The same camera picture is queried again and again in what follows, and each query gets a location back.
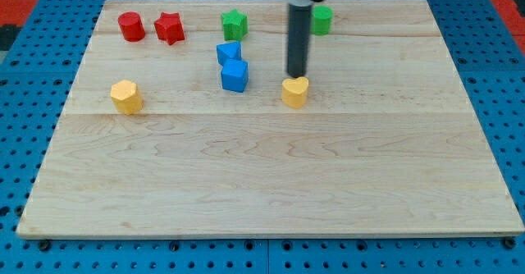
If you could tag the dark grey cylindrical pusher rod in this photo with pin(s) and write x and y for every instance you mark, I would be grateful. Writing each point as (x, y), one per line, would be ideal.
(299, 26)

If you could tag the yellow heart block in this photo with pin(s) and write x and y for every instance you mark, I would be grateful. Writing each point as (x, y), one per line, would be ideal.
(294, 91)

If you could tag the green cylinder block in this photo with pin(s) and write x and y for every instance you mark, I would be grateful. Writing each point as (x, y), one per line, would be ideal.
(322, 18)

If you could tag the green star block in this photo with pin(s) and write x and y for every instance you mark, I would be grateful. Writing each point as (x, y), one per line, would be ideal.
(234, 25)

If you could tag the blue triangular block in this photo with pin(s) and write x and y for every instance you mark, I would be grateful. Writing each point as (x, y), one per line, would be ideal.
(226, 51)

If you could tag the blue cube block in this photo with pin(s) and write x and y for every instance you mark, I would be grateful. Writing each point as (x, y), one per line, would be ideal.
(235, 75)

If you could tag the red star block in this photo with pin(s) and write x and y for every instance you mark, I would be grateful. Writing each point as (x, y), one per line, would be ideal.
(169, 28)

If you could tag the light wooden board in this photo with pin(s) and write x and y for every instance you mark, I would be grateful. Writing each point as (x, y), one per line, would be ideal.
(387, 145)

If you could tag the red cylinder block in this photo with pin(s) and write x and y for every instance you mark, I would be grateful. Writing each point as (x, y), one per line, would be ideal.
(131, 26)

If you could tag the yellow hexagon block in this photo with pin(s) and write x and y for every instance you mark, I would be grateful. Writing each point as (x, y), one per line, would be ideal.
(126, 97)

